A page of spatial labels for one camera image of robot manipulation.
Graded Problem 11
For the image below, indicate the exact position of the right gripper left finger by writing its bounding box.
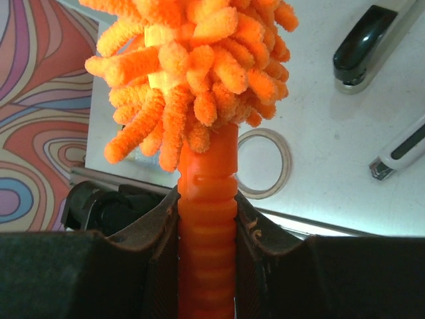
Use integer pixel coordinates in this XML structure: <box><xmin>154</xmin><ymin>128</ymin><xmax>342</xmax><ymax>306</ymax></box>
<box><xmin>1</xmin><ymin>189</ymin><xmax>179</xmax><ymax>318</ymax></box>

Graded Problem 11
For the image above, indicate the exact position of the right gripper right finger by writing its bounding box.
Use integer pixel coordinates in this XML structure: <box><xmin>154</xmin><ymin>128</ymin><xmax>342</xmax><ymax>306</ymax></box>
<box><xmin>236</xmin><ymin>194</ymin><xmax>424</xmax><ymax>318</ymax></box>

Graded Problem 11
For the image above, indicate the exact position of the orange microfiber duster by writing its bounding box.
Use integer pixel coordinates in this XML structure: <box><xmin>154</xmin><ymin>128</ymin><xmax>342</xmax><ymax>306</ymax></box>
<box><xmin>84</xmin><ymin>0</ymin><xmax>299</xmax><ymax>318</ymax></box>

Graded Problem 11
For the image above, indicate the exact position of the wooden ring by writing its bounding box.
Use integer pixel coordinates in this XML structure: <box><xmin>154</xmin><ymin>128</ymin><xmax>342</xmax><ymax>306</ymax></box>
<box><xmin>236</xmin><ymin>128</ymin><xmax>294</xmax><ymax>200</ymax></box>

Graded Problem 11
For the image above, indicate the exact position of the black silver pen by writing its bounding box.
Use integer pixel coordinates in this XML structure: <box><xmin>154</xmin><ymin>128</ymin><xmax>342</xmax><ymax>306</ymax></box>
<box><xmin>369</xmin><ymin>115</ymin><xmax>424</xmax><ymax>181</ymax></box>

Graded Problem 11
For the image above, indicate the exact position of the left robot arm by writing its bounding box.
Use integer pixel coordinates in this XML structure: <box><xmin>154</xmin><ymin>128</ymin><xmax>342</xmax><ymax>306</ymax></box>
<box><xmin>61</xmin><ymin>181</ymin><xmax>165</xmax><ymax>236</ymax></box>

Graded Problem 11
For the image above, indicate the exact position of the black white stapler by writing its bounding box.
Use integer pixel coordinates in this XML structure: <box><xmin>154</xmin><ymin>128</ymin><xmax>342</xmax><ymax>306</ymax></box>
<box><xmin>332</xmin><ymin>0</ymin><xmax>425</xmax><ymax>96</ymax></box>

